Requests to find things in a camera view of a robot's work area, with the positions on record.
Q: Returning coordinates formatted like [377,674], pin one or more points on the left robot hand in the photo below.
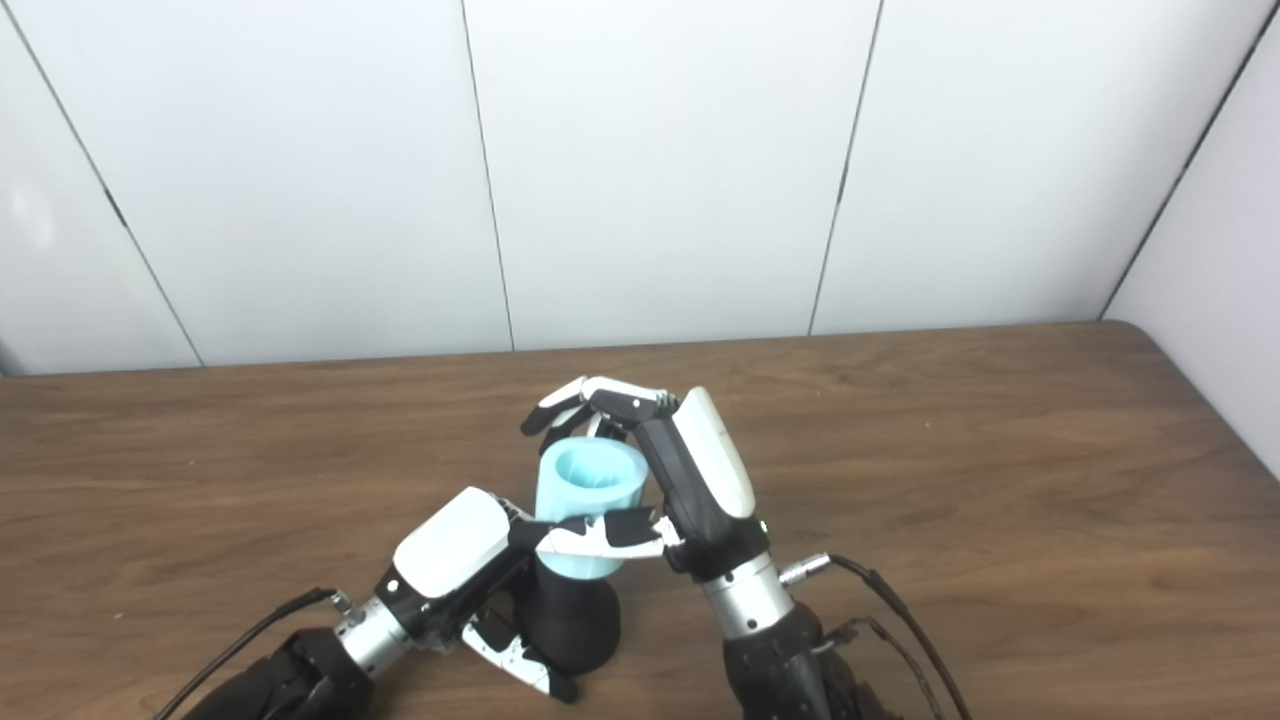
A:
[450,545]

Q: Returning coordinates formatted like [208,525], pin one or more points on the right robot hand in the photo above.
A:
[705,480]

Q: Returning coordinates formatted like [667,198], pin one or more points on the black nozzle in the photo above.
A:
[575,620]

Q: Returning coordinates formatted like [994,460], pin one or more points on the light blue cylinder cup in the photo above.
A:
[580,495]

